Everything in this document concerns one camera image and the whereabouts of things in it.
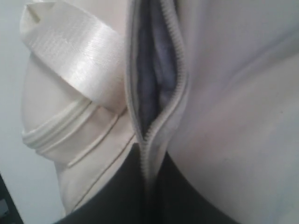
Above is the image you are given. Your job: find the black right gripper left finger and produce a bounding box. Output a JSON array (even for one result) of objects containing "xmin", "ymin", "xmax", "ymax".
[{"xmin": 57, "ymin": 143, "xmax": 144, "ymax": 224}]

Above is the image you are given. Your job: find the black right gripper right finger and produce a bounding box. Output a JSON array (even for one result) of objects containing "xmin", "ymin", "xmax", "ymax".
[{"xmin": 149, "ymin": 154, "xmax": 234, "ymax": 224}]

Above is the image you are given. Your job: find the cream duffel bag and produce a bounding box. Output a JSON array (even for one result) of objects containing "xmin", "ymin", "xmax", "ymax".
[{"xmin": 20, "ymin": 0, "xmax": 299, "ymax": 224}]

